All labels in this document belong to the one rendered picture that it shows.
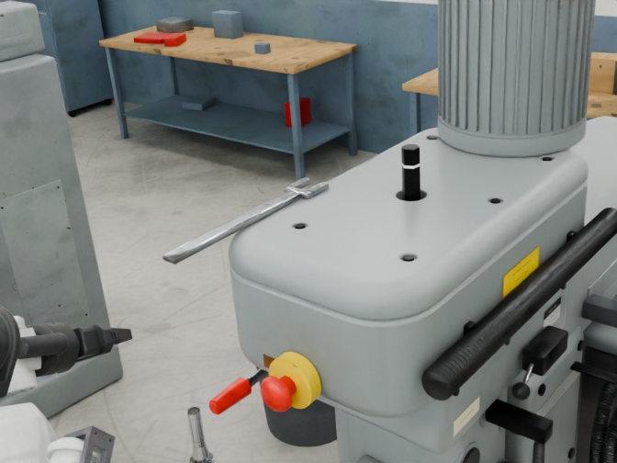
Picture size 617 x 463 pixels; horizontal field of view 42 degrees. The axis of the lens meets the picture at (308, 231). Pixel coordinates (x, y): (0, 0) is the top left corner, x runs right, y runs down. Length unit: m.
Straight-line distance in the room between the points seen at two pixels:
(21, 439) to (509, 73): 0.75
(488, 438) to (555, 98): 0.45
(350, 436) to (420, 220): 0.34
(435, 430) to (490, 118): 0.40
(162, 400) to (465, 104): 3.00
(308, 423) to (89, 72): 5.64
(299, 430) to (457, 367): 2.65
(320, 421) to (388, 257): 2.62
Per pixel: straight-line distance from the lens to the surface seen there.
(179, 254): 0.86
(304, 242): 0.87
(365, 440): 1.09
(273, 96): 7.08
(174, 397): 3.89
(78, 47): 8.31
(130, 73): 8.48
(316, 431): 3.45
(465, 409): 0.97
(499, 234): 0.91
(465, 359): 0.83
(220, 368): 4.02
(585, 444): 1.52
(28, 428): 1.09
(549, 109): 1.08
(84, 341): 1.49
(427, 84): 5.12
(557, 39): 1.06
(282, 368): 0.87
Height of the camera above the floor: 2.28
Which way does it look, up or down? 26 degrees down
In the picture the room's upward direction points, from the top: 5 degrees counter-clockwise
